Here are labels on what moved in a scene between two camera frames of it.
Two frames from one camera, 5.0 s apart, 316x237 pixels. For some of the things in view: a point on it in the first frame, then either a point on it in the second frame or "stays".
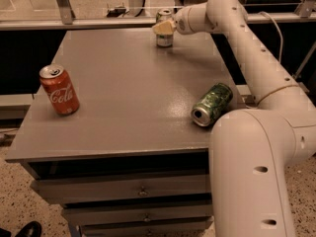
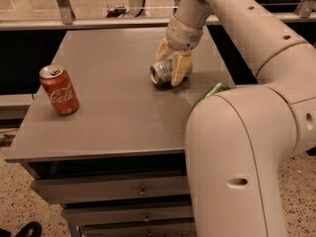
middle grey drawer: (138, 213) stays
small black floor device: (117, 11) stays
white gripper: (181, 24) → (182, 35)
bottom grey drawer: (173, 227) stays
